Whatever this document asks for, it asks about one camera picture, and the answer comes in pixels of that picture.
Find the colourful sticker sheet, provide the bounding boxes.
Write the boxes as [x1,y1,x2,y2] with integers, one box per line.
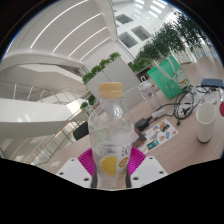
[138,118,179,154]

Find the black cable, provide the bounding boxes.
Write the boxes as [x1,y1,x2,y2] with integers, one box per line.
[166,84,214,126]

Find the dark blue notebook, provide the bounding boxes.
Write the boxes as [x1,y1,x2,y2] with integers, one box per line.
[200,77,224,89]

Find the low planter with green plants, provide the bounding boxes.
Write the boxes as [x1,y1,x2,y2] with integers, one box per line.
[79,94,98,110]

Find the black charger block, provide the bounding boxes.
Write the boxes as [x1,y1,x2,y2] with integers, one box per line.
[134,117,152,132]

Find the ceiling strip lights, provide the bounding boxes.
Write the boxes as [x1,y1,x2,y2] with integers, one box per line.
[29,0,113,61]

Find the green printed tote bag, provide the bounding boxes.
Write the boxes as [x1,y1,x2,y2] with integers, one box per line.
[147,54,191,100]

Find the row of green hedge plants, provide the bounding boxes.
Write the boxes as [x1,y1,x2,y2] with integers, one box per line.
[129,13,214,73]

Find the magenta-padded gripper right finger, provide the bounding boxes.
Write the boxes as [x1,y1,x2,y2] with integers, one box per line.
[126,146,169,189]

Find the white paper cup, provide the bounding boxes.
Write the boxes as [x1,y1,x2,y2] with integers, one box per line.
[195,102,217,144]

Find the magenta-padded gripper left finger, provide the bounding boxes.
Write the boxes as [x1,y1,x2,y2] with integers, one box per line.
[55,148,98,189]

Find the clear bottle with beige cap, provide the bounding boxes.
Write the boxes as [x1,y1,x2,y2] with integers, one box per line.
[88,82,135,189]

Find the clear tumbler with white lid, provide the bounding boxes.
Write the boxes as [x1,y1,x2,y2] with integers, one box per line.
[138,81,162,111]

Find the white power adapter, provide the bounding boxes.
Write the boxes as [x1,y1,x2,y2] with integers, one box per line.
[151,107,168,119]

